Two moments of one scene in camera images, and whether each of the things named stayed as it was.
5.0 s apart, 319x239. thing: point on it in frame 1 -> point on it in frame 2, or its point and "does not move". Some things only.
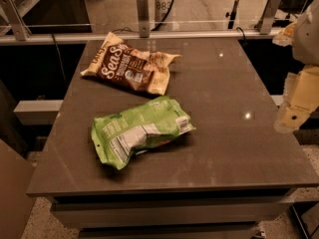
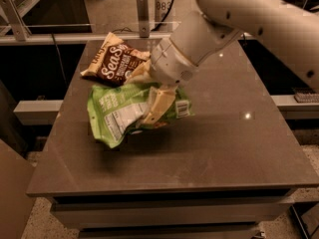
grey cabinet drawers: (168, 216) does not move
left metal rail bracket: (13, 17) does not move
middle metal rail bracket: (143, 10) does not move
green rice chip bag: (117, 137) -> (116, 111)
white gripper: (308, 39) -> (169, 65)
